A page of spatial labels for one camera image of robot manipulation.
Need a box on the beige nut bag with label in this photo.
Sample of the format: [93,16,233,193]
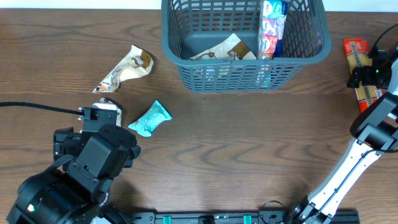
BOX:
[79,97,123,133]

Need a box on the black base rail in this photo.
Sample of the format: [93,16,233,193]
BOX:
[124,210,361,224]

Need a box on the multicolour tissue pack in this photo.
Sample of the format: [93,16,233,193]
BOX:
[256,0,289,60]

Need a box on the teal snack packet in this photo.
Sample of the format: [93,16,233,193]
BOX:
[128,100,172,138]

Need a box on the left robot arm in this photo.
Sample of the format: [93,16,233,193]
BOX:
[6,124,141,223]

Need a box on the right black cable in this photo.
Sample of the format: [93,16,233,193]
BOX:
[371,23,398,54]

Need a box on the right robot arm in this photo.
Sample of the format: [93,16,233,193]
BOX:
[284,45,397,223]

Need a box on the crumpled beige snack bag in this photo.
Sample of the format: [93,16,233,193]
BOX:
[92,45,154,93]

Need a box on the grey plastic basket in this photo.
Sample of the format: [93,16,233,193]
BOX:
[161,0,331,93]

